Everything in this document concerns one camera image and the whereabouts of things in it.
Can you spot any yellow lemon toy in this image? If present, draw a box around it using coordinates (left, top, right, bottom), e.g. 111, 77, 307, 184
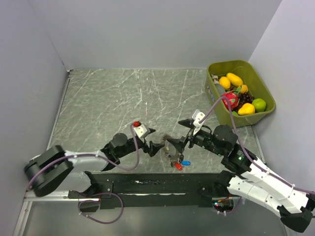
219, 76, 231, 90

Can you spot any red dragon fruit toy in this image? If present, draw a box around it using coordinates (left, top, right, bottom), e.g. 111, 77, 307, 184
222, 90, 239, 110

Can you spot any green lime toy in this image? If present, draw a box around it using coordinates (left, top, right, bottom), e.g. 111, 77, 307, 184
252, 98, 267, 113

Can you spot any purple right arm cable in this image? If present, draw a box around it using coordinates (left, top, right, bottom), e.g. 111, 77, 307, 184
199, 96, 315, 218

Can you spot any grey bottle in bin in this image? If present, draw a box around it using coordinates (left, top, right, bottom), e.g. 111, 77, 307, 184
211, 74, 225, 96

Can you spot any key with blue tag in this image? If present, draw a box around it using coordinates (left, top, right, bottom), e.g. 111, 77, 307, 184
180, 160, 191, 166

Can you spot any olive green plastic bin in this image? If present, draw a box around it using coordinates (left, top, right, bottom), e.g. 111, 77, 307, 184
205, 60, 276, 127

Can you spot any yellow mango toy lower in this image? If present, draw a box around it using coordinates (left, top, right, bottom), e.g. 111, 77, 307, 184
238, 103, 255, 116

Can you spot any yellow mango toy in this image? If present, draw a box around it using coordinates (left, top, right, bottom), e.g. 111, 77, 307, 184
238, 103, 255, 116
226, 73, 244, 87

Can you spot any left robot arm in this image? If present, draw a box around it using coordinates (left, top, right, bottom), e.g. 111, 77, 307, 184
24, 125, 164, 198

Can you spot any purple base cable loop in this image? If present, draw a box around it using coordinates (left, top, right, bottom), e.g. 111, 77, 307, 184
78, 192, 124, 224

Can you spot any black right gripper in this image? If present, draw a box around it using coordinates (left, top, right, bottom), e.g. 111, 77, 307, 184
166, 118, 224, 156

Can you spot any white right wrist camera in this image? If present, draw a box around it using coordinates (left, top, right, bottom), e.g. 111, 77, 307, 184
191, 109, 205, 136

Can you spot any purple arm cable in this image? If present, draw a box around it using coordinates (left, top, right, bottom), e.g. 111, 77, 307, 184
26, 121, 141, 190
199, 96, 315, 218

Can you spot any dark purple grapes toy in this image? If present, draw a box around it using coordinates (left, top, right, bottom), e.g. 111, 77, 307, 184
238, 92, 254, 106

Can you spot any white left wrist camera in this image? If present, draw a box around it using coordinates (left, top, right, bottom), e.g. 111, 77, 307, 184
133, 124, 150, 139

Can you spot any round metal key organizer disc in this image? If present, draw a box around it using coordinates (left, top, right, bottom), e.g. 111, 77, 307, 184
162, 134, 183, 161

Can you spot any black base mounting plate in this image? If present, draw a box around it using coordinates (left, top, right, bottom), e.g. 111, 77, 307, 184
68, 171, 236, 209

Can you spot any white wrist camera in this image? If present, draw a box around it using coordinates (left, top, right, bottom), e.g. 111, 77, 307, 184
191, 109, 205, 136
133, 124, 150, 139

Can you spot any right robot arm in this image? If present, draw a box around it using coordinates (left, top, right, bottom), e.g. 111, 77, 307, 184
167, 119, 315, 233

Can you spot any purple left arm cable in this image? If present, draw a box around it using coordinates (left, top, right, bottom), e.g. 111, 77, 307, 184
26, 121, 141, 190

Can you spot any yellow mango toy upper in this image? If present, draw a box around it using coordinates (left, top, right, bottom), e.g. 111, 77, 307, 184
226, 73, 244, 87

